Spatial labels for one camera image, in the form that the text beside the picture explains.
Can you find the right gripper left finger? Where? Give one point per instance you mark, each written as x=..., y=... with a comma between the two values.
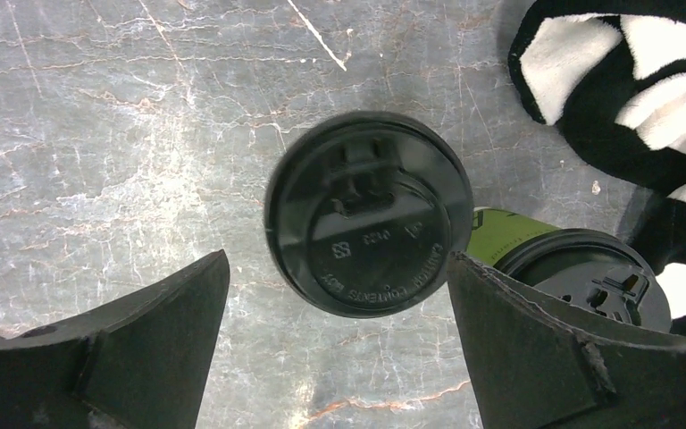
x=140, y=361

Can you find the green paper coffee cup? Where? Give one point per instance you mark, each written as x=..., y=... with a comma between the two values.
x=496, y=232

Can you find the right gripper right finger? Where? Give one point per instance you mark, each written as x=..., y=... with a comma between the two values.
x=535, y=361

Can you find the black plastic cup lid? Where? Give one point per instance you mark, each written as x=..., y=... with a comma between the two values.
x=593, y=271

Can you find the black white striped cloth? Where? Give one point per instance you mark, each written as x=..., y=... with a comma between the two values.
x=611, y=77

